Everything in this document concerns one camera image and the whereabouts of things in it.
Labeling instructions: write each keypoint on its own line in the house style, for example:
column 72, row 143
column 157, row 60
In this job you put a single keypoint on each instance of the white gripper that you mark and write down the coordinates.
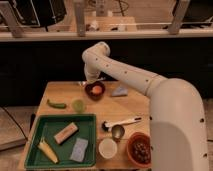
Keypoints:
column 90, row 74

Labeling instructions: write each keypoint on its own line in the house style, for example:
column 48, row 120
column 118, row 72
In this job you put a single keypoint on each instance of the silver fork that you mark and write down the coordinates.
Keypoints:
column 84, row 83

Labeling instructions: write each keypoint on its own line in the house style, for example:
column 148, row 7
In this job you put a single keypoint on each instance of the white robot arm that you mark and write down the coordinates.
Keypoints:
column 177, row 126

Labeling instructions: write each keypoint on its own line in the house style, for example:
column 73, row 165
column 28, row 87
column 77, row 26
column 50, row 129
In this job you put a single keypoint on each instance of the green plastic cup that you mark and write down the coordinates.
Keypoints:
column 78, row 106

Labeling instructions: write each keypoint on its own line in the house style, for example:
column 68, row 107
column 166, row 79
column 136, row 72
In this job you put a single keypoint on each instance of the white plastic cup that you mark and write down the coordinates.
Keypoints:
column 107, row 148

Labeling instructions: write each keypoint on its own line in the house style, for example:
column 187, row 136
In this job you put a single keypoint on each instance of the orange ball in bowl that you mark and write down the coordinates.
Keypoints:
column 96, row 90

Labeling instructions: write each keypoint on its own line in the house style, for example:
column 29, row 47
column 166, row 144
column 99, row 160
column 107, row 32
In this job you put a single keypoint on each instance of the dark red bowl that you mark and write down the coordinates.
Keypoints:
column 88, row 90

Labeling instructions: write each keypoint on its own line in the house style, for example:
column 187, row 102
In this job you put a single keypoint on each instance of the grey blue cloth piece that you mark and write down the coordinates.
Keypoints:
column 119, row 92

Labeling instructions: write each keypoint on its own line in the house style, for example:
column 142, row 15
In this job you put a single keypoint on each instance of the green chili pepper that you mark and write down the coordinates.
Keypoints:
column 56, row 105

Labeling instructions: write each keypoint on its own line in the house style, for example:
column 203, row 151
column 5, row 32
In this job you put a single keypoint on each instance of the white measuring spoon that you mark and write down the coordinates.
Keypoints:
column 106, row 126

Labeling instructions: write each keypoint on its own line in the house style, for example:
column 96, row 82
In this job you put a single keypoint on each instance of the wooden block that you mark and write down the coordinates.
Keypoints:
column 66, row 132

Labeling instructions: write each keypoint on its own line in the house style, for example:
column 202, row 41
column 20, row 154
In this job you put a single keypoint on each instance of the green plastic tray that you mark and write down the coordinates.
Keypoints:
column 47, row 127

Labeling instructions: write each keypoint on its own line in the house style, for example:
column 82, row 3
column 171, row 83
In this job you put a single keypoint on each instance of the blue grey sponge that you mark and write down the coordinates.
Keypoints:
column 79, row 150

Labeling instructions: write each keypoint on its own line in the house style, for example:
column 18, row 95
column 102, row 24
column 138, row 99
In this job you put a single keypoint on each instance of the yellow corn cob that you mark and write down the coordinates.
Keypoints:
column 48, row 151

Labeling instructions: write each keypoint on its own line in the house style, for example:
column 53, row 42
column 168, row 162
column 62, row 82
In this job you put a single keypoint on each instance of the orange bowl with beans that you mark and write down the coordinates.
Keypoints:
column 138, row 150

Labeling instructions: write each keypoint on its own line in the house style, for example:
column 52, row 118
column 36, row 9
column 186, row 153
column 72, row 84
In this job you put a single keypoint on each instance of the wooden shelf rail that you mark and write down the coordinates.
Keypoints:
column 49, row 20

